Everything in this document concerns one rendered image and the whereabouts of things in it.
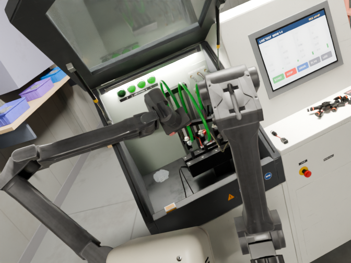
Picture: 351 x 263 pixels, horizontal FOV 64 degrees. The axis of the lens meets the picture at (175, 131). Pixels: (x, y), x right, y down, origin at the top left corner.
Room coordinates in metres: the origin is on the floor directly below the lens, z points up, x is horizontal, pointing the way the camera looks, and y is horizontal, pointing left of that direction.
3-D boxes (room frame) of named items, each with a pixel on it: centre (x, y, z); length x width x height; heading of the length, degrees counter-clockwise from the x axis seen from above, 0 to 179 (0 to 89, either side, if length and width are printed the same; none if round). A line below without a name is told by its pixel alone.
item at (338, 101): (1.17, -0.79, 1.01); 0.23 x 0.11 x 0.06; 97
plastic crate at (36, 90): (3.12, 1.22, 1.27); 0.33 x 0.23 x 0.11; 166
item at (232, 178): (0.99, -0.07, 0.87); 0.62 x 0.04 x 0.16; 97
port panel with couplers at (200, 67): (1.52, -0.24, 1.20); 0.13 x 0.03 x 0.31; 97
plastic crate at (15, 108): (2.58, 1.35, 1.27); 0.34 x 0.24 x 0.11; 166
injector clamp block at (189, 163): (1.24, -0.16, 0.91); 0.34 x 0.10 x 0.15; 97
